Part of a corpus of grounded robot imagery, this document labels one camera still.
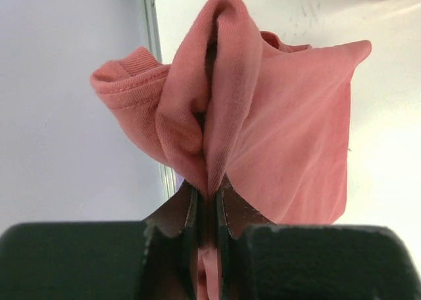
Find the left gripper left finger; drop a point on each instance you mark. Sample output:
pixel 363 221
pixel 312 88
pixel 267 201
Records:
pixel 153 258

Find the pink t shirt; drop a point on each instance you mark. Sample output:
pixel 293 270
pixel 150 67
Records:
pixel 236 102

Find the left aluminium frame post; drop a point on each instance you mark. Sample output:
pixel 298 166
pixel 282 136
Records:
pixel 150 23

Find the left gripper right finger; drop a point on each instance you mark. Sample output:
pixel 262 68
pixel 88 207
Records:
pixel 261 260

